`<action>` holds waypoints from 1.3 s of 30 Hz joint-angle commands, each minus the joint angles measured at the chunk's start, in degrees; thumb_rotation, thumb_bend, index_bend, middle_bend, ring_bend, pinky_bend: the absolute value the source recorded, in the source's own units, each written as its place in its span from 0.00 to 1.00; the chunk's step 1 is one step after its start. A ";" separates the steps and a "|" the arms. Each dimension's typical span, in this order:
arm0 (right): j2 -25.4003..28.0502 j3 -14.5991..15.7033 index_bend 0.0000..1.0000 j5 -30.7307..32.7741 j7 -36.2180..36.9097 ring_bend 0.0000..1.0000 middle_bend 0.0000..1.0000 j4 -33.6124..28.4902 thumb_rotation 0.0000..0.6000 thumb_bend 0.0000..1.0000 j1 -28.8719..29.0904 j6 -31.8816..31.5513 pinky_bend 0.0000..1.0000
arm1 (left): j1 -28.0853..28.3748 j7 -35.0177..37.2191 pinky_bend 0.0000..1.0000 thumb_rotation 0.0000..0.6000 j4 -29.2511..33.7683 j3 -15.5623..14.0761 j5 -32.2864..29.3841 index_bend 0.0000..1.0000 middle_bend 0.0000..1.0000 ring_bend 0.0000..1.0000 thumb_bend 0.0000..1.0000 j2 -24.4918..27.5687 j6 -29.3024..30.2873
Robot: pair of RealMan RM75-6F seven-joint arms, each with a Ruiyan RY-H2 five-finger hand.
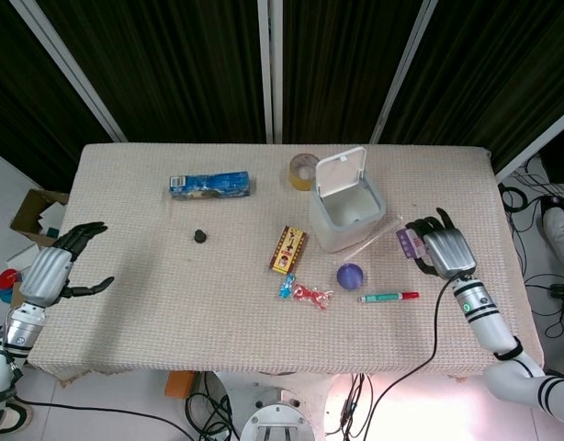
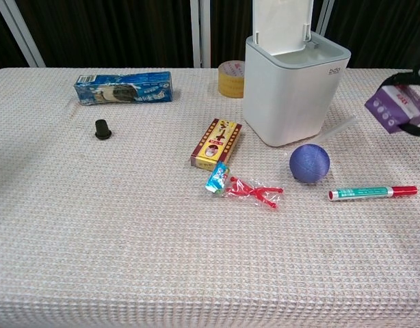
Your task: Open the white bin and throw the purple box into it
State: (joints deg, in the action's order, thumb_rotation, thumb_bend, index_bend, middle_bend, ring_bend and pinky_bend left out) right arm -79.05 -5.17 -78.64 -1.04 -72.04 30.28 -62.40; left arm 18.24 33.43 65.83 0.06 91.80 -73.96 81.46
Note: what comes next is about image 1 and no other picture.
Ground red black wires under table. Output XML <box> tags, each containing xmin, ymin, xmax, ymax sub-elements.
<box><xmin>339</xmin><ymin>372</ymin><xmax>371</xmax><ymax>436</ymax></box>

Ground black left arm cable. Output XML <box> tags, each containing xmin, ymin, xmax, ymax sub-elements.
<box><xmin>13</xmin><ymin>398</ymin><xmax>195</xmax><ymax>441</ymax></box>

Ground clear plastic straw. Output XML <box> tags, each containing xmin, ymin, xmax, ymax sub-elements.
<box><xmin>347</xmin><ymin>214</ymin><xmax>402</xmax><ymax>261</ymax></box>

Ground blue candy wrapper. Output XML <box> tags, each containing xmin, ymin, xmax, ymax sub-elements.
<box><xmin>276</xmin><ymin>272</ymin><xmax>298</xmax><ymax>300</ymax></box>

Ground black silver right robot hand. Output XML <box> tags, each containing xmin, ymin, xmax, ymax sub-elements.
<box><xmin>403</xmin><ymin>208</ymin><xmax>478</xmax><ymax>280</ymax></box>

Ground red candy wrapper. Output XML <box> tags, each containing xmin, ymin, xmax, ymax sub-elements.
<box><xmin>291</xmin><ymin>283</ymin><xmax>334</xmax><ymax>311</ymax></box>

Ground red round disc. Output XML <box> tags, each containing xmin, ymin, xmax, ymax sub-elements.
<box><xmin>0</xmin><ymin>269</ymin><xmax>25</xmax><ymax>300</ymax></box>

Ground purple ball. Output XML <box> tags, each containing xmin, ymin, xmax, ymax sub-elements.
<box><xmin>335</xmin><ymin>262</ymin><xmax>367</xmax><ymax>290</ymax></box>

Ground green red marker pen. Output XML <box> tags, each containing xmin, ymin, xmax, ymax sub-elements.
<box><xmin>357</xmin><ymin>289</ymin><xmax>421</xmax><ymax>303</ymax></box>

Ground beige woven tablecloth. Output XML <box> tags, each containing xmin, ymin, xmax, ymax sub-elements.
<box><xmin>27</xmin><ymin>142</ymin><xmax>545</xmax><ymax>380</ymax></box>

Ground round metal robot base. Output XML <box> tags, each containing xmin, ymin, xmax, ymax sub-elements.
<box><xmin>239</xmin><ymin>389</ymin><xmax>316</xmax><ymax>441</ymax></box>

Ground white partition frame post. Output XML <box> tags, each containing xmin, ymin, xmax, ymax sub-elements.
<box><xmin>367</xmin><ymin>0</ymin><xmax>439</xmax><ymax>144</ymax></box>
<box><xmin>8</xmin><ymin>0</ymin><xmax>128</xmax><ymax>143</ymax></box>
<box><xmin>256</xmin><ymin>0</ymin><xmax>284</xmax><ymax>143</ymax></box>
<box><xmin>491</xmin><ymin>104</ymin><xmax>564</xmax><ymax>183</ymax></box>

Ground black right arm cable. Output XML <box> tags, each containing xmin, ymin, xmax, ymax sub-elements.
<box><xmin>370</xmin><ymin>277</ymin><xmax>456</xmax><ymax>441</ymax></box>

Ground orange block under table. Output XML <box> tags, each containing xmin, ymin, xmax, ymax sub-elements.
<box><xmin>164</xmin><ymin>370</ymin><xmax>196</xmax><ymax>400</ymax></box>

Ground small purple packet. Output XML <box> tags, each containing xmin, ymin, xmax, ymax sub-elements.
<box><xmin>395</xmin><ymin>225</ymin><xmax>427</xmax><ymax>260</ymax></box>

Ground black cables under table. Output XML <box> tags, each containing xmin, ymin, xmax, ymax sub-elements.
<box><xmin>185</xmin><ymin>371</ymin><xmax>241</xmax><ymax>441</ymax></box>

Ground red yellow snack box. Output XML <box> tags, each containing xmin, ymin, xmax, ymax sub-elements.
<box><xmin>267</xmin><ymin>224</ymin><xmax>310</xmax><ymax>276</ymax></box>

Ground cardboard box with items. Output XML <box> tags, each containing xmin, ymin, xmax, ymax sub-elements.
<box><xmin>9</xmin><ymin>187</ymin><xmax>71</xmax><ymax>245</ymax></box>

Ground yellowish tape roll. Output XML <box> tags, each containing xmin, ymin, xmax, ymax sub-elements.
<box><xmin>288</xmin><ymin>153</ymin><xmax>321</xmax><ymax>191</ymax></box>

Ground black floor cable bundle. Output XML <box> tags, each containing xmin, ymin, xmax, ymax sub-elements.
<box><xmin>497</xmin><ymin>155</ymin><xmax>564</xmax><ymax>341</ymax></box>

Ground blue rectangular carton box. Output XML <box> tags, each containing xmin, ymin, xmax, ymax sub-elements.
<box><xmin>165</xmin><ymin>171</ymin><xmax>252</xmax><ymax>201</ymax></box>

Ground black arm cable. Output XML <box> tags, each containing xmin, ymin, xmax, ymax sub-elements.
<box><xmin>370</xmin><ymin>277</ymin><xmax>456</xmax><ymax>441</ymax></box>
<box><xmin>13</xmin><ymin>398</ymin><xmax>195</xmax><ymax>441</ymax></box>

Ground white shoe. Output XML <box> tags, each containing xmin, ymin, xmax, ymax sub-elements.
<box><xmin>542</xmin><ymin>207</ymin><xmax>564</xmax><ymax>270</ymax></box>

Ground white small trash bin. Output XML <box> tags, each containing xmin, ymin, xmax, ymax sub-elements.
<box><xmin>309</xmin><ymin>145</ymin><xmax>387</xmax><ymax>254</ymax></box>

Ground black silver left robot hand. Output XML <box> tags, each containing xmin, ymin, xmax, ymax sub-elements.
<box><xmin>18</xmin><ymin>221</ymin><xmax>116</xmax><ymax>309</ymax></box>

